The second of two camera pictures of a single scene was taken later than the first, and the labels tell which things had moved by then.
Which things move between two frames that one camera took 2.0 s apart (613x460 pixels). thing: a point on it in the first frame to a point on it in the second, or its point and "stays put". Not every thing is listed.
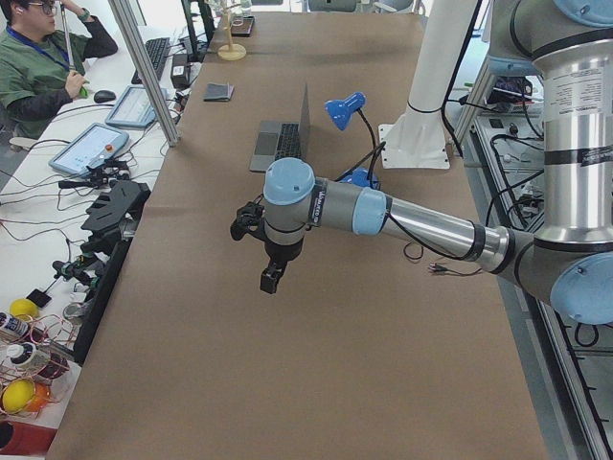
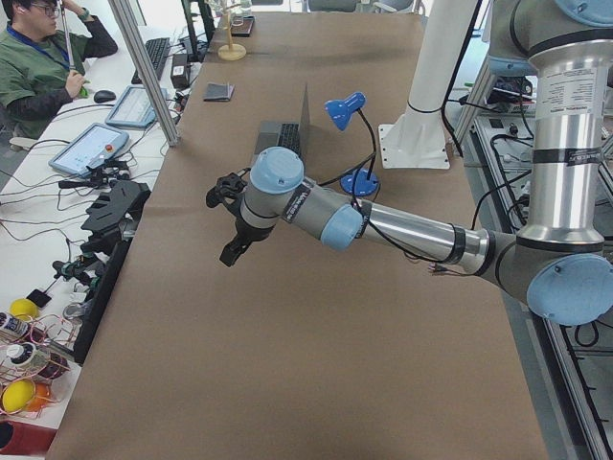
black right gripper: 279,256 to 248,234
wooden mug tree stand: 231,52 stays put
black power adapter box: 181,71 stays put
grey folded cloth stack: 218,92 stays put
